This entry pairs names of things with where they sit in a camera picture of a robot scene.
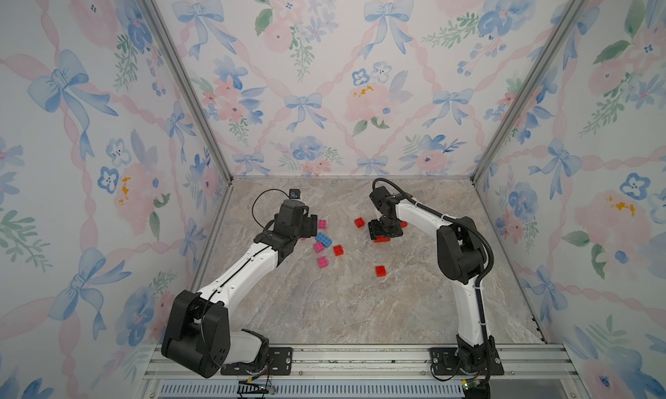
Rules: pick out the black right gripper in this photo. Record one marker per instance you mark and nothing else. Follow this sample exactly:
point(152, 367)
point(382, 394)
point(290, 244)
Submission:
point(374, 230)

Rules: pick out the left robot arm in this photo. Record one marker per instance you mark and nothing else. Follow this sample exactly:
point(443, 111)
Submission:
point(198, 335)

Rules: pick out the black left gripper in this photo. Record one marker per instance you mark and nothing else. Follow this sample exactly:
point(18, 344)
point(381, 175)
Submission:
point(310, 225)

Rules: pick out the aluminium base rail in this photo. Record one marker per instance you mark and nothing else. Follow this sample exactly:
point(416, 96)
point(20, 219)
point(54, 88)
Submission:
point(378, 371)

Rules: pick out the aluminium corner post left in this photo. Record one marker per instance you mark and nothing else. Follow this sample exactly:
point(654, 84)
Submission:
point(156, 23)

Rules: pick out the blue lego brick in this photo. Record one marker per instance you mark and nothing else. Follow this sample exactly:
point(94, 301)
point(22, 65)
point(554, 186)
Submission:
point(323, 239)

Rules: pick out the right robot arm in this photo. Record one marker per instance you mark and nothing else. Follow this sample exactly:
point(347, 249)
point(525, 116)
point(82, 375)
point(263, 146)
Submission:
point(464, 256)

